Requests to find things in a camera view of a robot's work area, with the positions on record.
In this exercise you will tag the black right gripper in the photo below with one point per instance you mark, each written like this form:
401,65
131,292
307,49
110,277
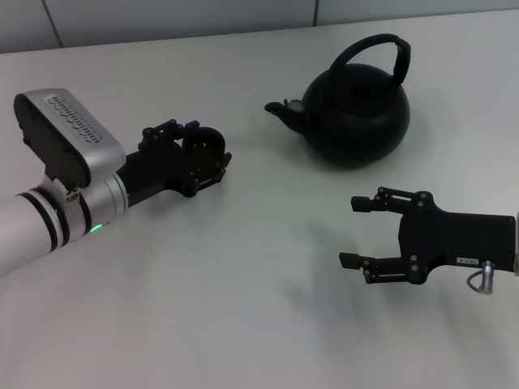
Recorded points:
466,239

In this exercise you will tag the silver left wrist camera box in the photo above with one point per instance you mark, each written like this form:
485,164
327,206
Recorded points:
73,121

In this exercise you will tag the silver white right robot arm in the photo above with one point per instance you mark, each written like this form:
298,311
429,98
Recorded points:
517,243

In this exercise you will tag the dark brown teacup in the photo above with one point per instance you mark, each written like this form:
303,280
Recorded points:
211,135

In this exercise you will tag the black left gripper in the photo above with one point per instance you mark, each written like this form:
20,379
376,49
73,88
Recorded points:
156,170

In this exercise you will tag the black round teapot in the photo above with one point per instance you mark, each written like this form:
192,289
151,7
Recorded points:
357,121

